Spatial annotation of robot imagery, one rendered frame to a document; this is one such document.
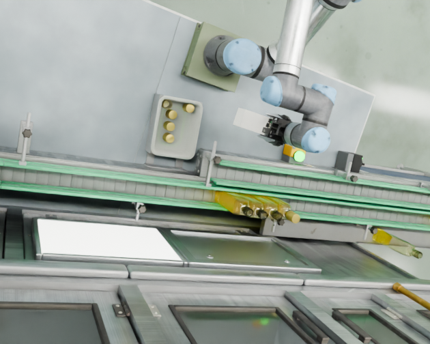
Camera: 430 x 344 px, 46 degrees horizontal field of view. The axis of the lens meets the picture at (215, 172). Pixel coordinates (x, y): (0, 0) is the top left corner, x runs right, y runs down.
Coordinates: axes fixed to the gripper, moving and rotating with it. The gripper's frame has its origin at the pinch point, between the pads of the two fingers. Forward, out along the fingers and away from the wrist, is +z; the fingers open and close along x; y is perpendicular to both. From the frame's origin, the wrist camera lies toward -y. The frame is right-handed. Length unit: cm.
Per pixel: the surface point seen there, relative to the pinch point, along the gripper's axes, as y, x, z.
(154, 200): 27.2, 37.2, 13.9
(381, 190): -74, 10, 21
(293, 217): -16.3, 27.1, -7.2
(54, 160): 63, 34, 21
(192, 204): 12.9, 35.2, 13.5
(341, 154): -54, 0, 30
